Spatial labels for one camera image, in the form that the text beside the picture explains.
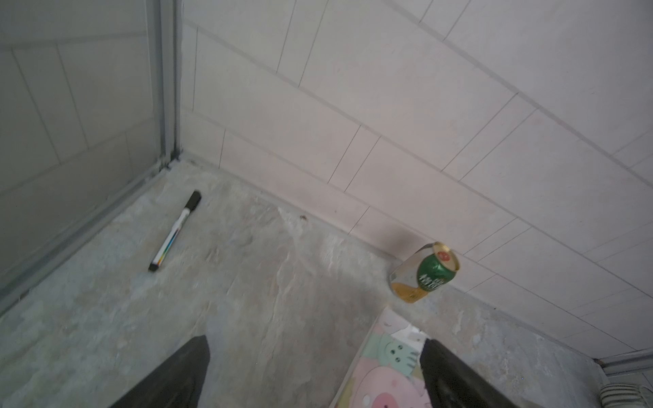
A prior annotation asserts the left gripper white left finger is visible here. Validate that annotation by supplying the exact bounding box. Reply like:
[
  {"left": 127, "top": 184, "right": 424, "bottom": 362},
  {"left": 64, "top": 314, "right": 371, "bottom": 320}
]
[{"left": 112, "top": 335, "right": 211, "bottom": 407}]

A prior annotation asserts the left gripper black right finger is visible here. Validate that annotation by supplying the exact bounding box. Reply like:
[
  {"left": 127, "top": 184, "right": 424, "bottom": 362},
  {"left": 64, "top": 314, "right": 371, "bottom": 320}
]
[{"left": 420, "top": 338, "right": 517, "bottom": 408}]

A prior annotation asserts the white paper bag pig print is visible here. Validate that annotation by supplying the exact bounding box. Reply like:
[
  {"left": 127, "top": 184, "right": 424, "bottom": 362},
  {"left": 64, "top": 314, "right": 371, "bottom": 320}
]
[{"left": 331, "top": 308, "right": 432, "bottom": 408}]

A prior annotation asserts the green drink can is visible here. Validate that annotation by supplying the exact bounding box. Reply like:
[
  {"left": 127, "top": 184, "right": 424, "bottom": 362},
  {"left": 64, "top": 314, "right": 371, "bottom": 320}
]
[{"left": 389, "top": 241, "right": 460, "bottom": 304}]

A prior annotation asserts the striped ceramic mug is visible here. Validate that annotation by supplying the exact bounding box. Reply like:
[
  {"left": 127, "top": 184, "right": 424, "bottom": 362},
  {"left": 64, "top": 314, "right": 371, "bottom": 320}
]
[{"left": 600, "top": 382, "right": 652, "bottom": 408}]

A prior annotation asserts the black marker pen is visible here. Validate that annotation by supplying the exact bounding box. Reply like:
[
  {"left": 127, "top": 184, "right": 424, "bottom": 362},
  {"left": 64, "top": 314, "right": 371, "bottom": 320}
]
[{"left": 148, "top": 190, "right": 202, "bottom": 272}]

